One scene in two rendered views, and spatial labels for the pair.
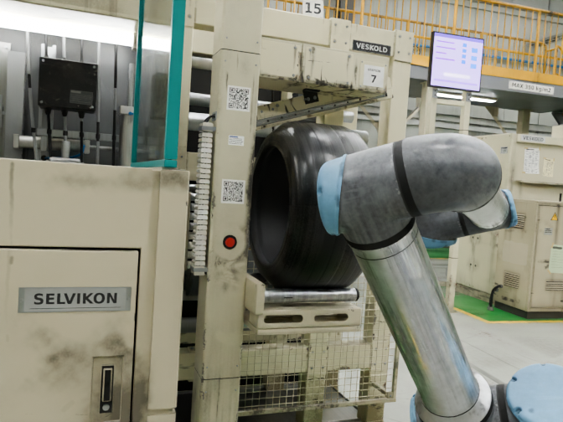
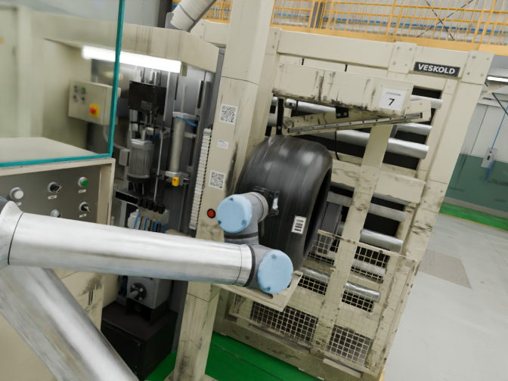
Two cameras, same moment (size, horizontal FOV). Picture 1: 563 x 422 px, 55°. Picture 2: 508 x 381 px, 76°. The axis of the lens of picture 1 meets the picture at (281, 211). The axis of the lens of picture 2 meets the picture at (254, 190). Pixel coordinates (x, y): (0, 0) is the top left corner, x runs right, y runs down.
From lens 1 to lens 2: 118 cm
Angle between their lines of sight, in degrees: 41
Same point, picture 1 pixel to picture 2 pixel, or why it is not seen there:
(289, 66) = (309, 88)
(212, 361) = (193, 284)
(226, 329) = not seen: hidden behind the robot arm
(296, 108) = (327, 121)
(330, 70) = (347, 92)
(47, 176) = not seen: outside the picture
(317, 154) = (254, 166)
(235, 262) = (213, 227)
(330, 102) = (360, 119)
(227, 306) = not seen: hidden behind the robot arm
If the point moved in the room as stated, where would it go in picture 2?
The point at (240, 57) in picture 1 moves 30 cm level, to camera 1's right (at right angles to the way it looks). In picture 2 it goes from (232, 82) to (289, 91)
